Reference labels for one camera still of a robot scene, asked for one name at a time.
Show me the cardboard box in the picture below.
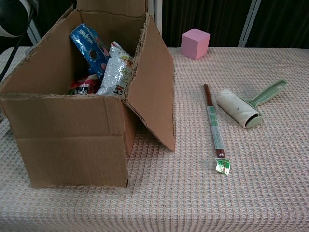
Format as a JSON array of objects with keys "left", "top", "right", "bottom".
[{"left": 0, "top": 0, "right": 176, "bottom": 189}]

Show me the clear white plastic bag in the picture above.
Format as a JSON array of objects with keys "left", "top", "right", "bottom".
[{"left": 96, "top": 41, "right": 135, "bottom": 95}]

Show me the long thin brush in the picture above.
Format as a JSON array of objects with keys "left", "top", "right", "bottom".
[{"left": 204, "top": 83, "right": 232, "bottom": 175}]

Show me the red snack packet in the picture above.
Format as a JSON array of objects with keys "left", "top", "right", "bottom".
[{"left": 68, "top": 74, "right": 101, "bottom": 95}]

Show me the green lint roller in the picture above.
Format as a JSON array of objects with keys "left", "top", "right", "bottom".
[{"left": 216, "top": 79, "right": 288, "bottom": 129}]

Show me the pink cube block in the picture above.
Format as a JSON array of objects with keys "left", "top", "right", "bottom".
[{"left": 181, "top": 28, "right": 211, "bottom": 60}]

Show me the blue snack box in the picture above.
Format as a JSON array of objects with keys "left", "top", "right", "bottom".
[{"left": 69, "top": 23, "right": 112, "bottom": 80}]

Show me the pink woven tablecloth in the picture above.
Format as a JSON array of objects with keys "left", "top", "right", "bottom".
[{"left": 0, "top": 46, "right": 309, "bottom": 232}]

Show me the white partition frame post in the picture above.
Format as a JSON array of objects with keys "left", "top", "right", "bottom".
[
  {"left": 238, "top": 0, "right": 262, "bottom": 48},
  {"left": 146, "top": 0, "right": 163, "bottom": 48},
  {"left": 26, "top": 23, "right": 42, "bottom": 46}
]

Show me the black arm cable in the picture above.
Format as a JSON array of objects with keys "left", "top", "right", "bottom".
[{"left": 0, "top": 4, "right": 34, "bottom": 83}]

